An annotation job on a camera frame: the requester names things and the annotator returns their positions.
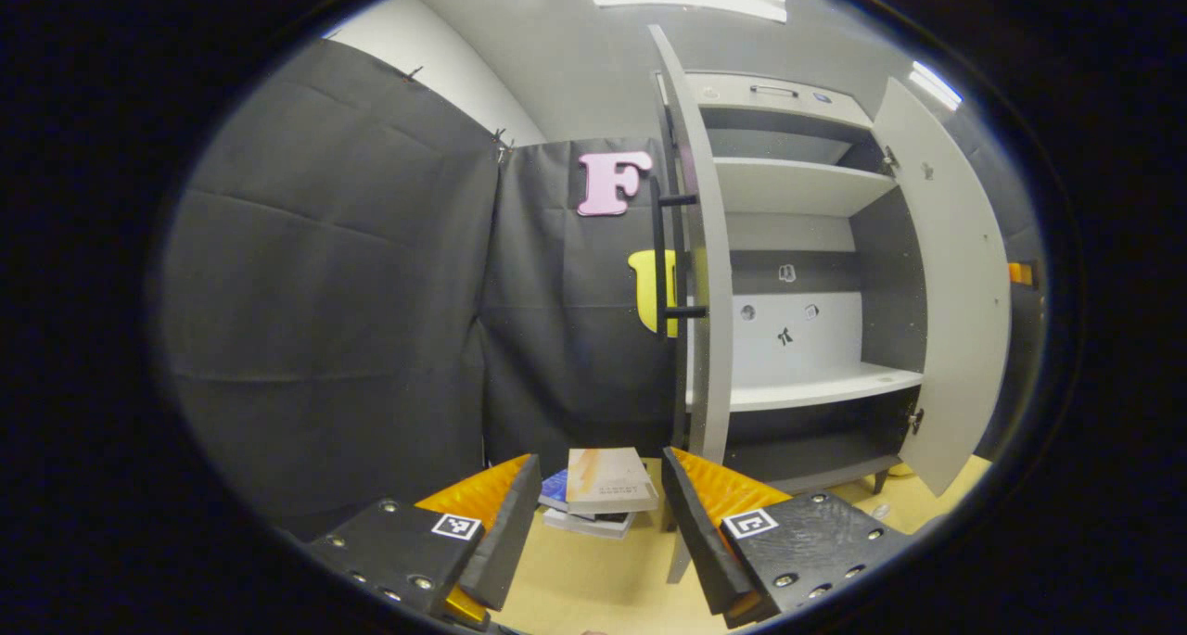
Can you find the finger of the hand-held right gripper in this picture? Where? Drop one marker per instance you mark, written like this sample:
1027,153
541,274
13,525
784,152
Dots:
1020,273

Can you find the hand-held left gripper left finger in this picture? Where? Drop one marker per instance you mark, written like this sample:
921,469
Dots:
505,542

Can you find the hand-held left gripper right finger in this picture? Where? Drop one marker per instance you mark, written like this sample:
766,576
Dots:
695,533

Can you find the grey cabinet door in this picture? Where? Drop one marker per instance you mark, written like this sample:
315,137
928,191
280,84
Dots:
955,292
714,292

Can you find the grey cabinet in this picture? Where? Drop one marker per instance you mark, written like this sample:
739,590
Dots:
797,185

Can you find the grey cabinet drawer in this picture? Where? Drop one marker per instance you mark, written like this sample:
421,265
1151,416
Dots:
733,93

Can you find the blue cover book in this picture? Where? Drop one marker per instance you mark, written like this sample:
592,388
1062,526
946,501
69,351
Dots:
555,491

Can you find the white book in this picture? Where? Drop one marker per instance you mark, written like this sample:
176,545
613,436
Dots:
589,524

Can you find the beige cover book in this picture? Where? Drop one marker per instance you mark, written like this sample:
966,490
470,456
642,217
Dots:
607,479

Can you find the small ceiling light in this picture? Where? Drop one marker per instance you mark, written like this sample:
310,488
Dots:
935,85

